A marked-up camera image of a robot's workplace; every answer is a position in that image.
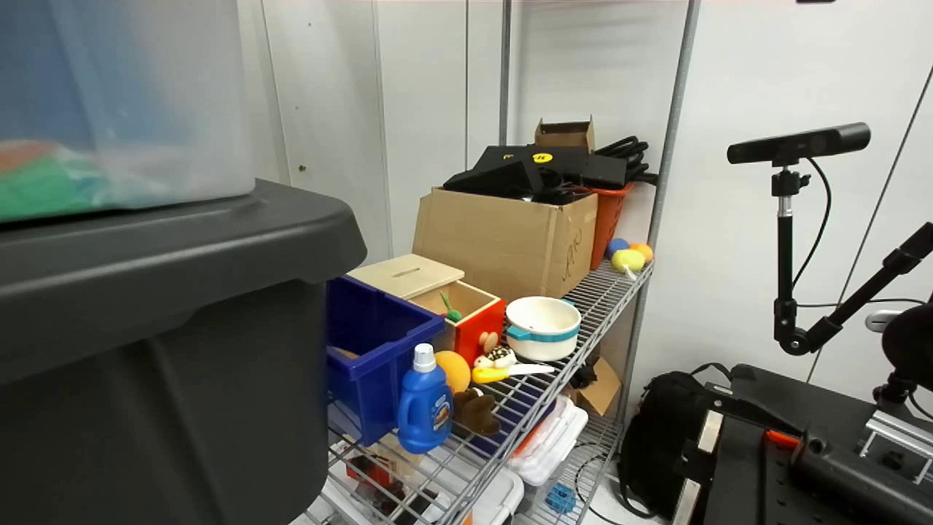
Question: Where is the yellow plastic toy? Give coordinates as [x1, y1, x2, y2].
[470, 350, 518, 387]

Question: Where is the white pot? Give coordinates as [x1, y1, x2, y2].
[501, 293, 587, 365]

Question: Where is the small dark brown toy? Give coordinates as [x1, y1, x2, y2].
[451, 387, 501, 441]

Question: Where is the yellow round toy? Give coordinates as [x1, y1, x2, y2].
[609, 244, 651, 282]

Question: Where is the metal rack pole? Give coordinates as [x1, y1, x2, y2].
[617, 0, 705, 412]
[496, 0, 518, 149]

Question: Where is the large cardboard box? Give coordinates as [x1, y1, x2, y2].
[410, 187, 600, 302]

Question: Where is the wooden box with red drawer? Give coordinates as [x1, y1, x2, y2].
[345, 251, 511, 369]

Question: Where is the orange bucket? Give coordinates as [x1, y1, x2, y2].
[590, 183, 633, 275]

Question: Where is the blue detergent bottle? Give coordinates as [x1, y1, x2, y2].
[393, 340, 454, 458]

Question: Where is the blue plastic bin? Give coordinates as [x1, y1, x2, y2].
[324, 275, 448, 448]

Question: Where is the small cardboard box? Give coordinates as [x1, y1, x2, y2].
[530, 117, 598, 153]

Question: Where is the cardboard flap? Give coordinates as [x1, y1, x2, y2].
[568, 352, 623, 420]

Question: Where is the white plastic container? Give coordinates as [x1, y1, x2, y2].
[464, 466, 528, 525]
[507, 394, 591, 489]

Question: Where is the packet with coloured items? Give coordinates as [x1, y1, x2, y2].
[348, 451, 403, 492]

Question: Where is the blue tape roll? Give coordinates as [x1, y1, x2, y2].
[542, 482, 584, 517]

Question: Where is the black backpack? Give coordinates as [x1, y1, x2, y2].
[614, 368, 746, 525]

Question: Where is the dark grey storage tote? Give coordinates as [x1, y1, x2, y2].
[0, 175, 371, 525]

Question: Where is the clear storage bin dark lid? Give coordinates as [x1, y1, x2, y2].
[0, 0, 259, 226]

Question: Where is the black cart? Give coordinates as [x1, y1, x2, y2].
[698, 361, 933, 525]

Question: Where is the black round object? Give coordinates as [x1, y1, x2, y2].
[878, 298, 933, 407]

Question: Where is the black camera stand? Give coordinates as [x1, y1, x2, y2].
[769, 161, 933, 358]

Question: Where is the black bar camera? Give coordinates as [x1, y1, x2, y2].
[724, 118, 875, 165]

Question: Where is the red handled tool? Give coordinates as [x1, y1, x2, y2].
[757, 426, 829, 458]

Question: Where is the aluminium rail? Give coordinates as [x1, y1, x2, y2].
[854, 406, 933, 461]

